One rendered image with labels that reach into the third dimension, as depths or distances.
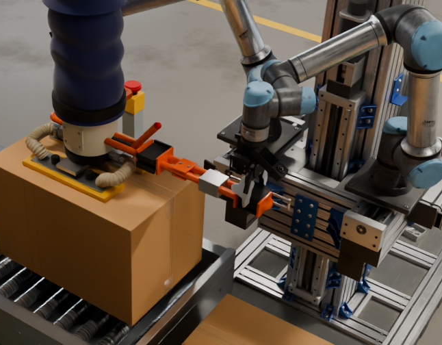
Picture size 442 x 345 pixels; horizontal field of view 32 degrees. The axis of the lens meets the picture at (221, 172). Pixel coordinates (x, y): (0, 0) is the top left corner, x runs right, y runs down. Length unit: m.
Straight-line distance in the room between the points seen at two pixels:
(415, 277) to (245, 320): 1.06
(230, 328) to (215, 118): 2.32
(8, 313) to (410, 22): 1.56
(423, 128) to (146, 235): 0.87
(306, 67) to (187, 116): 2.69
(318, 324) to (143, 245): 1.07
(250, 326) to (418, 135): 0.89
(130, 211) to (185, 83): 2.88
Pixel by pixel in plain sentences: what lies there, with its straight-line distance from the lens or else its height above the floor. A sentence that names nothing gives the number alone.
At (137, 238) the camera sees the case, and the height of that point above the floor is 0.98.
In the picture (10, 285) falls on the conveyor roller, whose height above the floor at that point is 0.55.
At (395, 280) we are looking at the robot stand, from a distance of 3.45.
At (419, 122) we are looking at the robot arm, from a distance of 2.23.
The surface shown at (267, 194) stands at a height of 1.18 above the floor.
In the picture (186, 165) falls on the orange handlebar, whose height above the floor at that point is 1.17.
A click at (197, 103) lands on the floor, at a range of 4.91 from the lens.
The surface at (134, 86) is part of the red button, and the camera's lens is 2.94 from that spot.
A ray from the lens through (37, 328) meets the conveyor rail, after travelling 2.59.
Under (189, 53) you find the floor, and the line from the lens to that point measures 5.52.
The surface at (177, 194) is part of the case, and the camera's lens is 2.39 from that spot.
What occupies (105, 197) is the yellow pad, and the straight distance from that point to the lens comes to 2.35.
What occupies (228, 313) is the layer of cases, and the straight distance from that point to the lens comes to 2.69.
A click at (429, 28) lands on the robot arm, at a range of 2.07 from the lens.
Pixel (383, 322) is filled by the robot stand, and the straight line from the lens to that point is 3.25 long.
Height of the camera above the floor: 2.47
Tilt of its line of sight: 35 degrees down
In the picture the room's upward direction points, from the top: 4 degrees clockwise
